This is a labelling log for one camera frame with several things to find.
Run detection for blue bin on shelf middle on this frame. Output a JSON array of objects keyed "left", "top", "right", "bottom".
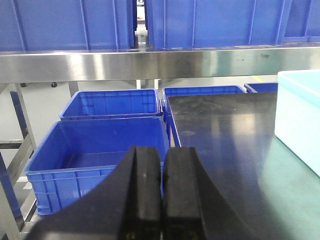
[{"left": 144, "top": 0, "right": 292, "bottom": 49}]

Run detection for blue floor bin far right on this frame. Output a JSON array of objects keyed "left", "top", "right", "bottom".
[{"left": 244, "top": 82, "right": 278, "bottom": 93}]

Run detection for blue floor bin under table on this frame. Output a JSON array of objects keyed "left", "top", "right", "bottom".
[{"left": 160, "top": 85, "right": 246, "bottom": 146}]

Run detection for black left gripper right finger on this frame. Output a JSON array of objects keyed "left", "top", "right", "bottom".
[{"left": 162, "top": 147, "right": 268, "bottom": 240}]

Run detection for blue bin on shelf left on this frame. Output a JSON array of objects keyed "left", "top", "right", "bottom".
[{"left": 0, "top": 0, "right": 136, "bottom": 52}]

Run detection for blue bin on shelf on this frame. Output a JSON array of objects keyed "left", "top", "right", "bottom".
[
  {"left": 283, "top": 0, "right": 320, "bottom": 42},
  {"left": 144, "top": 0, "right": 292, "bottom": 49},
  {"left": 0, "top": 0, "right": 136, "bottom": 52}
]

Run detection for blue floor bin near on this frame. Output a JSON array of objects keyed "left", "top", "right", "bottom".
[{"left": 24, "top": 117, "right": 169, "bottom": 216}]

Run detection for blue floor bin far left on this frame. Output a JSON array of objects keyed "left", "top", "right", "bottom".
[{"left": 59, "top": 89, "right": 162, "bottom": 121}]

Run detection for light cyan plastic tray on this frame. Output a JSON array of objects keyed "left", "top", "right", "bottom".
[{"left": 274, "top": 69, "right": 320, "bottom": 175}]

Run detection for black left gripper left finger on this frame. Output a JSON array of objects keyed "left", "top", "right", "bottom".
[{"left": 26, "top": 146, "right": 161, "bottom": 240}]

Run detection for blue bin on shelf right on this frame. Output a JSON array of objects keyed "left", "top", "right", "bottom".
[{"left": 283, "top": 0, "right": 320, "bottom": 42}]

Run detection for stainless steel shelf rack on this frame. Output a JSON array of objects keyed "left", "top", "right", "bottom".
[{"left": 0, "top": 46, "right": 320, "bottom": 240}]

